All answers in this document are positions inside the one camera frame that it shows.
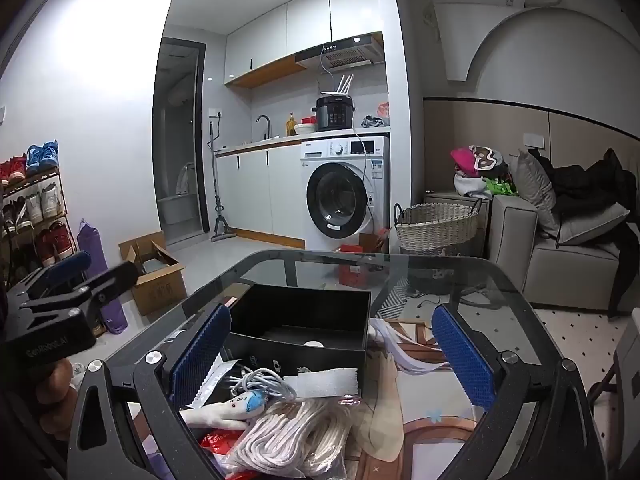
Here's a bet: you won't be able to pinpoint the shoe rack with shoes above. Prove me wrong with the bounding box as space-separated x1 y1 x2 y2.
0 140 76 268

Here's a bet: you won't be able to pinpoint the metal shoe rack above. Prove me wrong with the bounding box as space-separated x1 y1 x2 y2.
0 167 76 267

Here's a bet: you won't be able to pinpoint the purple bag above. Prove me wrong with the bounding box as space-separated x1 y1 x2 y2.
76 219 130 335

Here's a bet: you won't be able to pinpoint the grey flat pillow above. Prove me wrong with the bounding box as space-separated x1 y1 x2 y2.
555 202 632 247

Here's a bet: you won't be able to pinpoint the large cardboard box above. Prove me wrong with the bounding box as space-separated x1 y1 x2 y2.
118 230 188 317

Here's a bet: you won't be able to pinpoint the white dotted rug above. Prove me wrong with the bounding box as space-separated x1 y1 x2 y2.
535 307 631 411

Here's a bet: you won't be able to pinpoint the white foam strip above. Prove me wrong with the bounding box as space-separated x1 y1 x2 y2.
285 367 360 401

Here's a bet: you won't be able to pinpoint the flat mop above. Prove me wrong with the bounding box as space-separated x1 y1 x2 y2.
209 121 237 243

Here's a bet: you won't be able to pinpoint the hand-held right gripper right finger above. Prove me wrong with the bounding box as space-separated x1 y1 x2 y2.
431 304 608 480

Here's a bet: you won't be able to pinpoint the small brown cardboard box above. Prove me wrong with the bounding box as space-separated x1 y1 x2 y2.
360 227 396 253

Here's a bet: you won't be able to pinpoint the pile of colourful clothes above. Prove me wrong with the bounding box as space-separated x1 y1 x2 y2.
450 144 518 200

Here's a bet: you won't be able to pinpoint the white rope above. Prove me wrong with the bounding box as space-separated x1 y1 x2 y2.
227 400 353 480

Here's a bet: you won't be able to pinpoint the beige sofa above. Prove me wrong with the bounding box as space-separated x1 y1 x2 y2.
487 192 640 311

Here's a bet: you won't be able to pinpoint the red box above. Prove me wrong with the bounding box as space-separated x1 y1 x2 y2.
339 244 381 286

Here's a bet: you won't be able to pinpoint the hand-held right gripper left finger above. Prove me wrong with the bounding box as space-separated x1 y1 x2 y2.
67 302 233 480

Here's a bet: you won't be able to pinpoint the black jacket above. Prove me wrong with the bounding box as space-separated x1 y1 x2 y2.
529 147 640 318

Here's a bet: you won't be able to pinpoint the grey cable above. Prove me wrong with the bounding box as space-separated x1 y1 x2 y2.
227 367 298 403

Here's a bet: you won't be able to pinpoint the white wall cabinets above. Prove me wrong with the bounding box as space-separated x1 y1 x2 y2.
224 0 383 90

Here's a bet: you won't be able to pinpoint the white washing machine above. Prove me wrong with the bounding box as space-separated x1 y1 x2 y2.
300 136 391 252

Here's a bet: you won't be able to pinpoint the clear serrated wrapper packet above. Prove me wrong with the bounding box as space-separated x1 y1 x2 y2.
192 352 241 406

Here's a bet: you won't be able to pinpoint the grey upright pillow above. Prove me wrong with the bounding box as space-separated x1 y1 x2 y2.
510 150 561 238

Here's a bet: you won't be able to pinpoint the white router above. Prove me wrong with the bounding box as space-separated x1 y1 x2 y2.
321 74 355 97

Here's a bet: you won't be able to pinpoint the person's left hand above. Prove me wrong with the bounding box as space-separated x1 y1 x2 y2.
42 359 77 431

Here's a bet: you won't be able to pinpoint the black open box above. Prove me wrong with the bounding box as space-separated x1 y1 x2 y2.
220 284 372 396

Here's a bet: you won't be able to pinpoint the red plastic packet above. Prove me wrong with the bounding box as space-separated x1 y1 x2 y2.
199 427 251 480

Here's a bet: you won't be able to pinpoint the dark door frame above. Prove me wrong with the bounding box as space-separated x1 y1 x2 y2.
152 37 208 241

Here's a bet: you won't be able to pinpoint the range hood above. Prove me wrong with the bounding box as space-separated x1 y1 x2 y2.
295 31 385 72

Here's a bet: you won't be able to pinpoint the wicker basket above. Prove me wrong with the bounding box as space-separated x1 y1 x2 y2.
394 201 483 257

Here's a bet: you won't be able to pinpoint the black pressure cooker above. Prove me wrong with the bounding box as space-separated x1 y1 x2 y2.
312 95 357 132

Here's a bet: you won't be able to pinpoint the white and blue plush toy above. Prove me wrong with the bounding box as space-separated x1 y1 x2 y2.
180 391 268 428

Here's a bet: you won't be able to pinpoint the white base cabinets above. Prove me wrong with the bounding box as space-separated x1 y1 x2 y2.
215 137 307 248

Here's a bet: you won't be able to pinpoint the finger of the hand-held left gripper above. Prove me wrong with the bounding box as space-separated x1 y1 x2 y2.
22 251 92 293
74 261 140 311

